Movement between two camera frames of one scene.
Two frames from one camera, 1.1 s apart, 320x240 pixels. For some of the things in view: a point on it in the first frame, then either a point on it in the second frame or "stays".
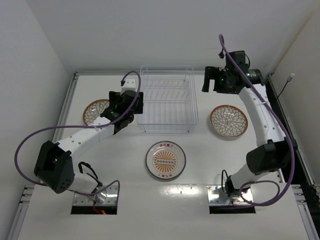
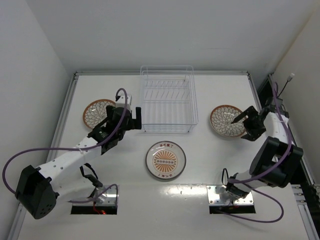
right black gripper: (210, 78) to (250, 123)
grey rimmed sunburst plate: (165, 160) stays
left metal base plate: (108, 196) stays
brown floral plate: (228, 121) stays
